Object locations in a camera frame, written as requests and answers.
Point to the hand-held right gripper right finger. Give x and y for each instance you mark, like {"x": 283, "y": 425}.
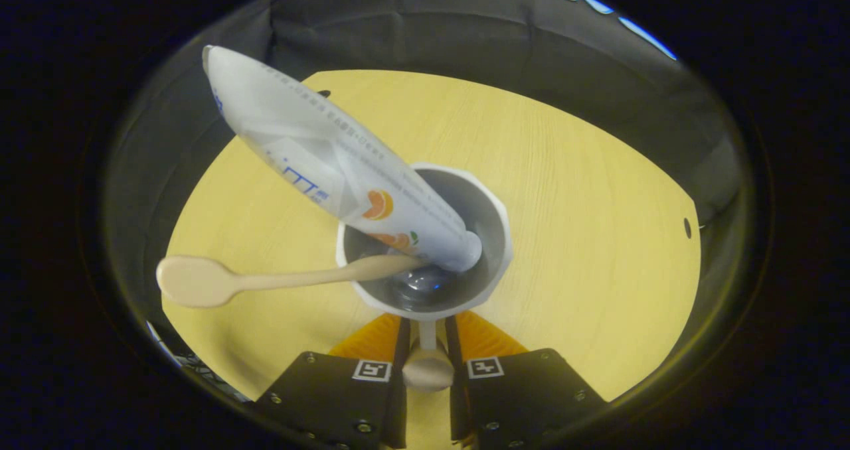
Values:
{"x": 457, "y": 403}

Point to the black backdrop cloth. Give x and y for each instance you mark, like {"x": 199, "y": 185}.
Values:
{"x": 465, "y": 32}

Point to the beige toothbrush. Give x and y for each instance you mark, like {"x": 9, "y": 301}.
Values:
{"x": 192, "y": 281}

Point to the white toothpaste tube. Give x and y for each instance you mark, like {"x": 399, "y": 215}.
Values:
{"x": 299, "y": 131}

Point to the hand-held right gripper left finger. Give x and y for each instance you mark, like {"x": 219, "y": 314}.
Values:
{"x": 398, "y": 410}

